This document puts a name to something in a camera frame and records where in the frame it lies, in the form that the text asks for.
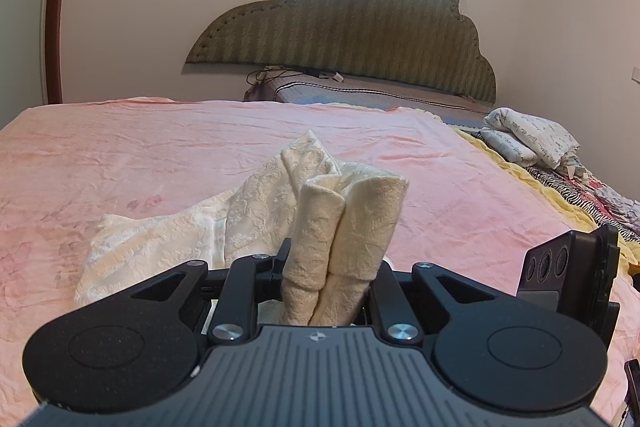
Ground green upholstered headboard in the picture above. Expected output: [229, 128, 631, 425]
[186, 0, 497, 103]

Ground white printed pillow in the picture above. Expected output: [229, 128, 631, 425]
[480, 107, 579, 170]

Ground cream white pants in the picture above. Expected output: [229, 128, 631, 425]
[74, 132, 409, 326]

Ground brown wooden door frame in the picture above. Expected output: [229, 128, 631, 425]
[42, 0, 63, 104]

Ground grey striped pillow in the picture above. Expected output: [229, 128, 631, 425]
[244, 70, 492, 127]

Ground yellow patterned blanket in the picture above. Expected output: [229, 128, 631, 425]
[454, 126, 639, 277]

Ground pink bed sheet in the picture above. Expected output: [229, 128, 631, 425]
[0, 95, 640, 427]

